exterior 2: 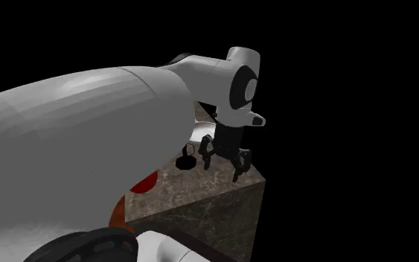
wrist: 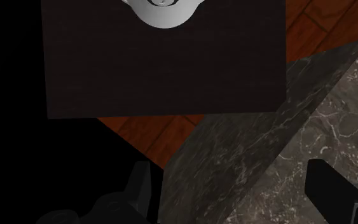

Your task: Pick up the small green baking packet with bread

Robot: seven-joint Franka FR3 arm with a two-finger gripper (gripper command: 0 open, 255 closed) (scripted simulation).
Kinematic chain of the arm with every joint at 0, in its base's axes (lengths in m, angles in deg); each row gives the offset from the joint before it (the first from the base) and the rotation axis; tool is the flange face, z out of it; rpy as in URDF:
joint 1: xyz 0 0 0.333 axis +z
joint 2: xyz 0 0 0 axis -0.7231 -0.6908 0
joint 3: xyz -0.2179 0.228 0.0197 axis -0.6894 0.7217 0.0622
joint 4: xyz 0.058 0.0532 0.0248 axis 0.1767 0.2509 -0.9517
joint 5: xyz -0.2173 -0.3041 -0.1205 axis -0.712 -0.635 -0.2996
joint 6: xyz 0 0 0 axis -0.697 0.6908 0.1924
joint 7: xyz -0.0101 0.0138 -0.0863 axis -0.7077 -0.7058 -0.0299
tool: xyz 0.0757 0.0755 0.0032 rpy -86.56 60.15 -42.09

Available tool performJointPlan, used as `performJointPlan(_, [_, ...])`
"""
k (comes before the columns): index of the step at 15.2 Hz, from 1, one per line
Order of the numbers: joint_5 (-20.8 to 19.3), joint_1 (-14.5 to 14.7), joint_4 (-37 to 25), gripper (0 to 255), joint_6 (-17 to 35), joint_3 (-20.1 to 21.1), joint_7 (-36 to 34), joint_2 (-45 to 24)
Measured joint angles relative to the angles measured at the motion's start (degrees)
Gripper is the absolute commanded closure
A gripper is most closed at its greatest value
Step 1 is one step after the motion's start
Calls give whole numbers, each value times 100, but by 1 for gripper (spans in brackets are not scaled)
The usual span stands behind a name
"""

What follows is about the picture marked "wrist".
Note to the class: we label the dark robot stand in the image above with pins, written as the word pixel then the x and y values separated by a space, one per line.
pixel 166 71

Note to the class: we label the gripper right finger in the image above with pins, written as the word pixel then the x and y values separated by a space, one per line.
pixel 333 192

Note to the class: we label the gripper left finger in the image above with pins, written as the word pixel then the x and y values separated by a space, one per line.
pixel 135 195

